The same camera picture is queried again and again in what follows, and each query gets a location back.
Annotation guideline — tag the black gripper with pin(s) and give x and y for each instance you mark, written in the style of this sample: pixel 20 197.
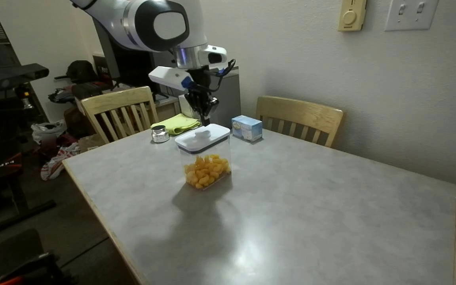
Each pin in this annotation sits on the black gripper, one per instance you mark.
pixel 204 87

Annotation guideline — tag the white rectangular jar lid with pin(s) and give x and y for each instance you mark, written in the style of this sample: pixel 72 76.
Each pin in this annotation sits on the white rectangular jar lid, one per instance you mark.
pixel 201 137

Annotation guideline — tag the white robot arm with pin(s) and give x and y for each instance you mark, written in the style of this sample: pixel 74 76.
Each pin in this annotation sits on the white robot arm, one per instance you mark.
pixel 153 23

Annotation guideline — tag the clear plastic storage jar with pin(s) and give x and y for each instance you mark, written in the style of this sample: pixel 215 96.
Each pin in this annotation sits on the clear plastic storage jar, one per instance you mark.
pixel 221 150

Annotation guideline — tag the clear glass jug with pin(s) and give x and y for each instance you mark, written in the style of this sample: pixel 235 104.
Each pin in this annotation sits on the clear glass jug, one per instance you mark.
pixel 185 104

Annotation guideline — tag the green cloth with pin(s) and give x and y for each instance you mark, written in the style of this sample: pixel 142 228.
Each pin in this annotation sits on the green cloth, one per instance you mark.
pixel 174 123

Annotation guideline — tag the small blue white box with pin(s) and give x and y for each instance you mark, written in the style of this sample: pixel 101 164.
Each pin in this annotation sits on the small blue white box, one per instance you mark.
pixel 245 128

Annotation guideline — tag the round silver metal tin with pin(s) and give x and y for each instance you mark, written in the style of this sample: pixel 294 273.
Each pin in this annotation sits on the round silver metal tin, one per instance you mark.
pixel 158 133

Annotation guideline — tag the yellow snack pieces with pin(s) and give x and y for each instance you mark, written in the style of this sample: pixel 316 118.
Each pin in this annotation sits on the yellow snack pieces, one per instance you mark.
pixel 205 171

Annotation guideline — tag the wooden slat-back chair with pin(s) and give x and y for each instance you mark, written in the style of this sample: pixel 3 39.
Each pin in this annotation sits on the wooden slat-back chair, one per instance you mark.
pixel 117 102
pixel 299 112

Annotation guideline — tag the black flat monitor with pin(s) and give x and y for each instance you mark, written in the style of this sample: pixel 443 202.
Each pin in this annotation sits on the black flat monitor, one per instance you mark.
pixel 126 68

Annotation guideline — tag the black backpack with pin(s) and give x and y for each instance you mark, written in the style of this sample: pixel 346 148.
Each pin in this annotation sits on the black backpack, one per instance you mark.
pixel 80 71

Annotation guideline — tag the red white cloth pile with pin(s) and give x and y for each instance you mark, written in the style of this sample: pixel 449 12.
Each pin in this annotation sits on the red white cloth pile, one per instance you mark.
pixel 55 158

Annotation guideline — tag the black metal stand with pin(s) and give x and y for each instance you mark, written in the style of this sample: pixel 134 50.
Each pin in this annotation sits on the black metal stand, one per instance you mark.
pixel 11 190

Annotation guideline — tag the black red bag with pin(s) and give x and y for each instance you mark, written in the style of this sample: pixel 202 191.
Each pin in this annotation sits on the black red bag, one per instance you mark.
pixel 31 270

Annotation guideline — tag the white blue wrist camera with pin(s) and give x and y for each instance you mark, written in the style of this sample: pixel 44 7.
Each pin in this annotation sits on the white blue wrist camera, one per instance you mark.
pixel 169 77

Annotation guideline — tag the beige wall thermostat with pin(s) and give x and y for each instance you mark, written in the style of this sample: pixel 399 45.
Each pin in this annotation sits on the beige wall thermostat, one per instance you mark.
pixel 351 15

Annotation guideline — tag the black sensor bar camera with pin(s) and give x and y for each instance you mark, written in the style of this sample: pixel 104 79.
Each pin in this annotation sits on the black sensor bar camera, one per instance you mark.
pixel 11 74

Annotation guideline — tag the white light switch plate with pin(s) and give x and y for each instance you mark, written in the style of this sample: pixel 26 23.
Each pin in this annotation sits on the white light switch plate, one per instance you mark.
pixel 411 12

